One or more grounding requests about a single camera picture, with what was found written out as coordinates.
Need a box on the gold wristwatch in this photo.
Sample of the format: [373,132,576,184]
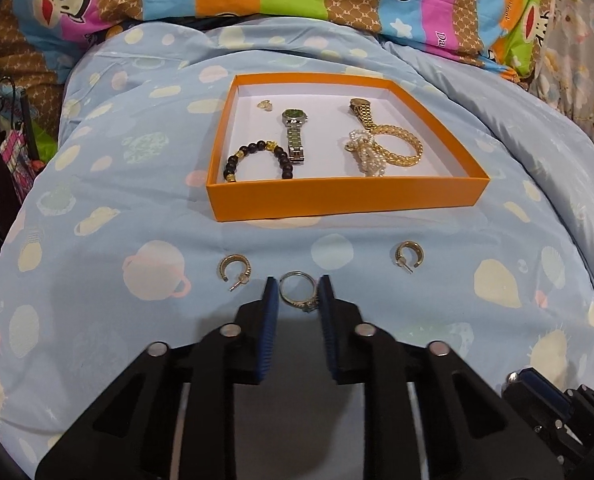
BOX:
[348,97,378,133]

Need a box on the gold hoop earring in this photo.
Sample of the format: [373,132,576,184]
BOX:
[394,241,418,276]
[218,255,253,292]

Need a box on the white pearl bracelet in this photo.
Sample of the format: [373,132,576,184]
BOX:
[344,129,388,178]

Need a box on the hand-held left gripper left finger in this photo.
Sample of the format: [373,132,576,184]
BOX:
[34,276,280,480]

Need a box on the black bead bracelet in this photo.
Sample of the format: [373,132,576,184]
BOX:
[223,141,296,183]

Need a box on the pale floral cloth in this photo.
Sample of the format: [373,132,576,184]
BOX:
[527,0,594,146]

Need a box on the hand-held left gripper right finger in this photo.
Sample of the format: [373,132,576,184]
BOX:
[319,275,564,480]

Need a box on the silver ring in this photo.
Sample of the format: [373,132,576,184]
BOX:
[278,271,322,313]

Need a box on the silver wristwatch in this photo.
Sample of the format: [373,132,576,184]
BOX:
[282,107,309,165]

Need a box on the pink plaid bag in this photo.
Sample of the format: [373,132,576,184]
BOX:
[0,130,38,196]

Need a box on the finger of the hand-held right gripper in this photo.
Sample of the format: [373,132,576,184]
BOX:
[502,367,574,429]

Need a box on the gold chain bracelet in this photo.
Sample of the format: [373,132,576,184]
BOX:
[369,122,424,170]

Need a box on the orange cardboard box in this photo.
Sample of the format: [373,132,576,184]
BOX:
[206,73,492,222]

